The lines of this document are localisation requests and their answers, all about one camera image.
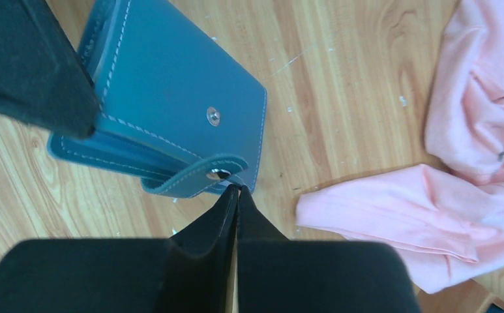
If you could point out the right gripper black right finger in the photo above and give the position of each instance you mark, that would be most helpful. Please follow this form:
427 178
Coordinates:
276 274

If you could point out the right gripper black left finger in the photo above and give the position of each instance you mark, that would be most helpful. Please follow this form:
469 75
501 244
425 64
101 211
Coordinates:
187 272

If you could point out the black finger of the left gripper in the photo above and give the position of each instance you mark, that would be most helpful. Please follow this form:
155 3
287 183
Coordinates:
42 80

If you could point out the blue leather card holder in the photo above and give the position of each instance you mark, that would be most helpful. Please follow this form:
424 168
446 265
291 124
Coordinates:
176 110

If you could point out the pink cloth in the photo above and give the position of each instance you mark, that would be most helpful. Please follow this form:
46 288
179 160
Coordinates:
447 225

